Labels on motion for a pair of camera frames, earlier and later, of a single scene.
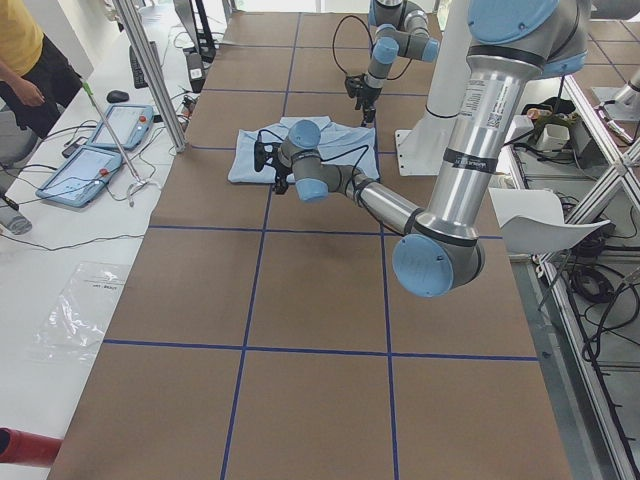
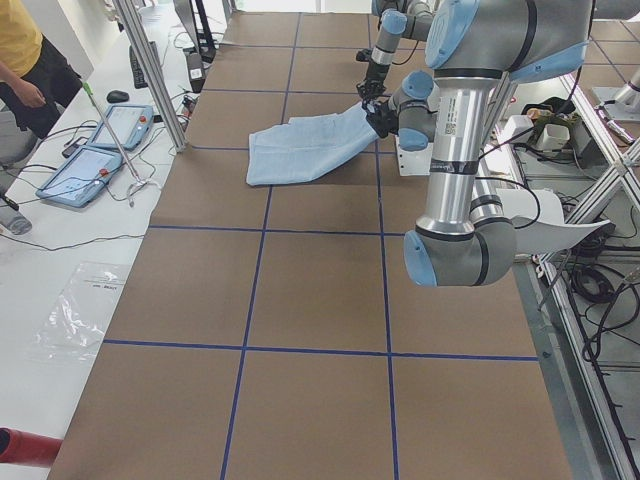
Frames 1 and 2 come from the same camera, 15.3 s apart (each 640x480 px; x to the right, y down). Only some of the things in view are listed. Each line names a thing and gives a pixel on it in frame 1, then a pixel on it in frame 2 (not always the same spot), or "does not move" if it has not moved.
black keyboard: [138, 75] does not move
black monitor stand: [200, 56] does not move
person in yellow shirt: [35, 78] does not move
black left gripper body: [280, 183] -> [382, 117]
